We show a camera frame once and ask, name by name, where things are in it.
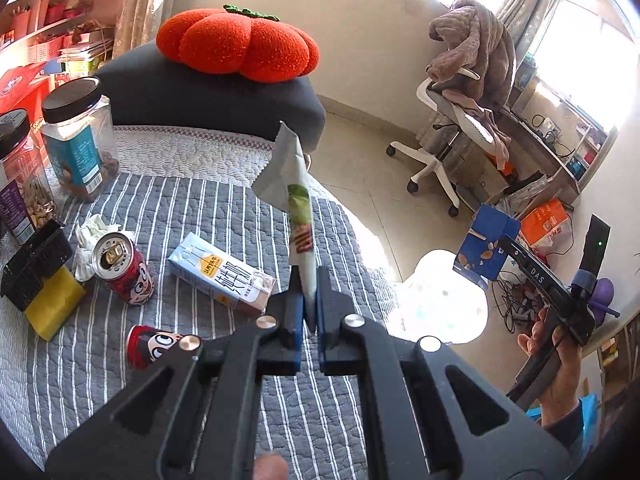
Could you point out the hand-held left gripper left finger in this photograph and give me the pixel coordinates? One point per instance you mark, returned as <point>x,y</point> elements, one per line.
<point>294,330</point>

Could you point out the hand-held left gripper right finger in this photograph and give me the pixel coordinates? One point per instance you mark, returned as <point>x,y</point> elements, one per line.
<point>322,330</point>

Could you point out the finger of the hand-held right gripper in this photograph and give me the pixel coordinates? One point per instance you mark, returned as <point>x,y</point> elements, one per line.
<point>525,260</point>

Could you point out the blue snack box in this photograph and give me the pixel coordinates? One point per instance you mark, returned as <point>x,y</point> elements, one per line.
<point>485,240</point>

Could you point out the white waste bin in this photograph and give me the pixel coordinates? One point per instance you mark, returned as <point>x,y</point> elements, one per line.
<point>440,300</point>

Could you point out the silver green snack wrapper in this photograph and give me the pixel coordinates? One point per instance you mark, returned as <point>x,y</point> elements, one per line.
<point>300,220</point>

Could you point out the red cartoon drink can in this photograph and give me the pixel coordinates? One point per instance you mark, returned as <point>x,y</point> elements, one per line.
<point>125,275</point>
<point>150,345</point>

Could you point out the black plastic food tray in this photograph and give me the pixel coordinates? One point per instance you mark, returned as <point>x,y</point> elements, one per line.
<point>35,265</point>

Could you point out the person's right forearm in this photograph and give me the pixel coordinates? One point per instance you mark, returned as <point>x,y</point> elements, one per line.
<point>560,430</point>

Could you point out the person's right hand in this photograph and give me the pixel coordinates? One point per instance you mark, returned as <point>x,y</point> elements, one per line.
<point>565,365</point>

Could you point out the person's left hand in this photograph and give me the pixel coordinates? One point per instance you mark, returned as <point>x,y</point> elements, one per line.
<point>270,467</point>

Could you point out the purple balloon toy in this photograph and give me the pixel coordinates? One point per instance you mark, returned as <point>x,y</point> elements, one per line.
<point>606,295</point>

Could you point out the orange plastic bag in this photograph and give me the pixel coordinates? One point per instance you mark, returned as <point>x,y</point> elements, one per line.
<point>545,225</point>

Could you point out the light blue milk carton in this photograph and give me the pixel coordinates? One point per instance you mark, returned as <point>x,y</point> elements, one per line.
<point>215,270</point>

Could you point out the wooden desk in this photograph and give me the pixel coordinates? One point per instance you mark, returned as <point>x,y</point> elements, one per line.
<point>565,160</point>

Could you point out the white office chair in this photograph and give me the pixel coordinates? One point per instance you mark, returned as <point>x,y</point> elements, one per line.
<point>435,165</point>

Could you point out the pink garment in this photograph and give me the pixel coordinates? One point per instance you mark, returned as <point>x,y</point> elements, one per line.
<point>492,132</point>

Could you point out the grey striped quilt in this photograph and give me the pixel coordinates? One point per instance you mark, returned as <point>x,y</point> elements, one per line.
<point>100,410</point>

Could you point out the brown fleece blanket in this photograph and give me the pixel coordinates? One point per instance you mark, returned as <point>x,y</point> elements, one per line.
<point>480,45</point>

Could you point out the crumpled white tissue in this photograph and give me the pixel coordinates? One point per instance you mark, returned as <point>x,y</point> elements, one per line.
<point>92,232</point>

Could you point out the dark grey sofa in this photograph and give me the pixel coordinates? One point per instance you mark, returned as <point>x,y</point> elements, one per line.
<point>200,105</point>

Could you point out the yellow sponge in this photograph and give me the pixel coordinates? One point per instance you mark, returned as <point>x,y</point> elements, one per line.
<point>50,315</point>

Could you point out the grey window curtain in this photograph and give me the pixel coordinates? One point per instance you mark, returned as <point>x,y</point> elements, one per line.
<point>530,5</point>

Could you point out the blue label nut jar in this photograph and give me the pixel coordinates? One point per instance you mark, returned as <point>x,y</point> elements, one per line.
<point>75,150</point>

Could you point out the red pumpkin cushion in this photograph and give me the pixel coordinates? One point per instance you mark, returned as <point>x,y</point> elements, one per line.
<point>235,45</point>

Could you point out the purple label nut jar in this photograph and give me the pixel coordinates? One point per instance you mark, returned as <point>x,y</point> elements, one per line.
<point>20,185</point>

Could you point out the beige patterned curtain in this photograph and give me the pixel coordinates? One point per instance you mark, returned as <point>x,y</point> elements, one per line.
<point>145,5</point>

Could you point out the red gift box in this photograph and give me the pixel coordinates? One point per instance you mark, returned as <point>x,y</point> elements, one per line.
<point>20,92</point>

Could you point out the pink wall shelf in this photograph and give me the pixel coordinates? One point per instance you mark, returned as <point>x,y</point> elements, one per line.
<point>55,15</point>

